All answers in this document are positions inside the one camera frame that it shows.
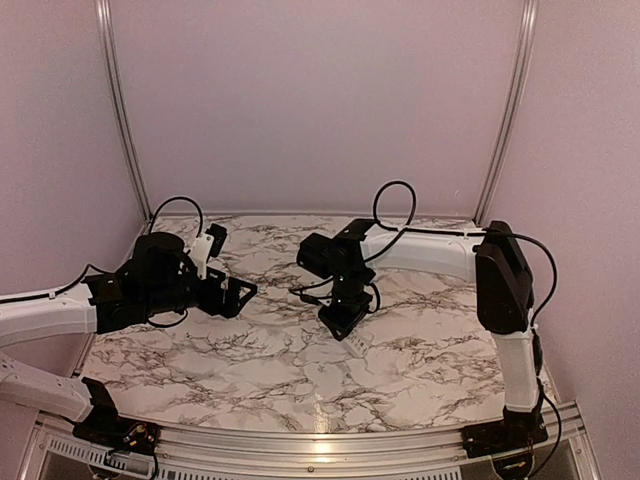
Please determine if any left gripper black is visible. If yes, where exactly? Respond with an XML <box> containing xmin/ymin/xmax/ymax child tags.
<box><xmin>143</xmin><ymin>266</ymin><xmax>258</xmax><ymax>317</ymax></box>

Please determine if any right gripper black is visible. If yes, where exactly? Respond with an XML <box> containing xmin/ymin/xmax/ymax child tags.
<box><xmin>318</xmin><ymin>271</ymin><xmax>372</xmax><ymax>341</ymax></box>

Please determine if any white remote control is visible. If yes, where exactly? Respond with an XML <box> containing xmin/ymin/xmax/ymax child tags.
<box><xmin>342</xmin><ymin>331</ymin><xmax>373</xmax><ymax>359</ymax></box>

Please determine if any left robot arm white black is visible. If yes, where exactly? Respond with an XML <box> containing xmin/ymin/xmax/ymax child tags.
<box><xmin>1</xmin><ymin>232</ymin><xmax>257</xmax><ymax>445</ymax></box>

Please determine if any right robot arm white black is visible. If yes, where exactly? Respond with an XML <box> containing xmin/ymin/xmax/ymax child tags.
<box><xmin>296</xmin><ymin>218</ymin><xmax>544</xmax><ymax>448</ymax></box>

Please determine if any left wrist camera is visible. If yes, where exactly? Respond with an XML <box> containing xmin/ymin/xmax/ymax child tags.
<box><xmin>188</xmin><ymin>223</ymin><xmax>227</xmax><ymax>280</ymax></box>

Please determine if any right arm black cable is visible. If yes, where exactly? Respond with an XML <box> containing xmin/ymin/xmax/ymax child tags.
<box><xmin>288</xmin><ymin>180</ymin><xmax>564</xmax><ymax>471</ymax></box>

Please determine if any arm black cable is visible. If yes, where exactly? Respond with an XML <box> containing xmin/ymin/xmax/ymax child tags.
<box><xmin>0</xmin><ymin>196</ymin><xmax>205</xmax><ymax>329</ymax></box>
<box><xmin>288</xmin><ymin>180</ymin><xmax>564</xmax><ymax>471</ymax></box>

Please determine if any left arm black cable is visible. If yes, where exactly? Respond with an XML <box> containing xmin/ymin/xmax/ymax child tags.
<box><xmin>0</xmin><ymin>196</ymin><xmax>205</xmax><ymax>329</ymax></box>

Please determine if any front aluminium rail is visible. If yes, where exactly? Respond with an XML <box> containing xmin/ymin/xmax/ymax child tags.
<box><xmin>17</xmin><ymin>403</ymin><xmax>602</xmax><ymax>479</ymax></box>

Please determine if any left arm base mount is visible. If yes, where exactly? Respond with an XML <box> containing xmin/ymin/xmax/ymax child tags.
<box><xmin>72</xmin><ymin>414</ymin><xmax>160</xmax><ymax>455</ymax></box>

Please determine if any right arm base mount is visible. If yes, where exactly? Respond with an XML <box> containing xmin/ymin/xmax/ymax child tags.
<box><xmin>461</xmin><ymin>409</ymin><xmax>549</xmax><ymax>458</ymax></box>

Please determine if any right aluminium frame post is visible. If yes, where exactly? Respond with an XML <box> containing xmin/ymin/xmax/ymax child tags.
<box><xmin>473</xmin><ymin>0</ymin><xmax>539</xmax><ymax>224</ymax></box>

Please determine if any aluminium frame post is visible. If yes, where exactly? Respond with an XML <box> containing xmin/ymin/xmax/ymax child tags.
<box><xmin>473</xmin><ymin>0</ymin><xmax>539</xmax><ymax>224</ymax></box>
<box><xmin>95</xmin><ymin>0</ymin><xmax>152</xmax><ymax>221</ymax></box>

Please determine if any left aluminium frame post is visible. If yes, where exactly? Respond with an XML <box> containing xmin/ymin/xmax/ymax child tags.
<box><xmin>95</xmin><ymin>0</ymin><xmax>152</xmax><ymax>221</ymax></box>

